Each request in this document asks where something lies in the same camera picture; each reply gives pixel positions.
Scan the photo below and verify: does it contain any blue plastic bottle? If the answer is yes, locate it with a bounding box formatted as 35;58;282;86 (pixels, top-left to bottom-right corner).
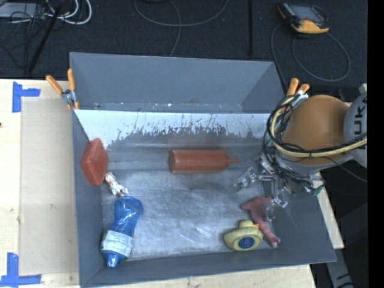
99;195;145;269

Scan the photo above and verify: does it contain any grey metal bin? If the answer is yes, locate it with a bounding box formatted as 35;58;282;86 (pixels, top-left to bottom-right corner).
68;52;338;288

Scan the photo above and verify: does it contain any pink toy animal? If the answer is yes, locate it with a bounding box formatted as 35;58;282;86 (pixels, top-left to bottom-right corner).
240;196;282;248

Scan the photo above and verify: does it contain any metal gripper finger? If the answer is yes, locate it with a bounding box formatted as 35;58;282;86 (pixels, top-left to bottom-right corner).
263;196;288;223
233;166;260;192

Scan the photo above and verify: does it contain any brown cardboard board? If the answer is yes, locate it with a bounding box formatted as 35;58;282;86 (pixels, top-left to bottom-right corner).
18;97;80;277

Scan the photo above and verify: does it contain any yellow toy duck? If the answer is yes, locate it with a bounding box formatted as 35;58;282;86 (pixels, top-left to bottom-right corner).
223;219;265;253

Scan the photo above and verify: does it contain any red-brown squeeze bottle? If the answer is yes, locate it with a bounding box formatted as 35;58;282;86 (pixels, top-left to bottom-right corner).
168;149;242;175

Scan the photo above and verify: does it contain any red-brown flat block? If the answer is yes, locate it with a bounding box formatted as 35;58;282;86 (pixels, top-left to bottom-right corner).
79;137;110;187

